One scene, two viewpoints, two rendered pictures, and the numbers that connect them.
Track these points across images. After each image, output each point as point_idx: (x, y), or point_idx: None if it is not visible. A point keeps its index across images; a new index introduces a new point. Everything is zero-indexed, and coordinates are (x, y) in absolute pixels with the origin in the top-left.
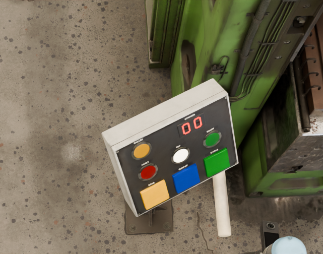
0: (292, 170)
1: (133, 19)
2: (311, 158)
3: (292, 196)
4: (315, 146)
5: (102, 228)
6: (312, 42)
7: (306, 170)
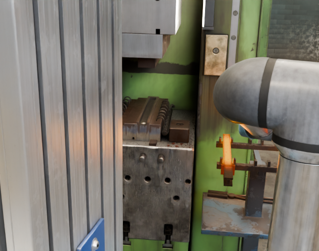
0: (128, 242)
1: None
2: (130, 203)
3: None
4: (123, 173)
5: None
6: (128, 110)
7: (136, 235)
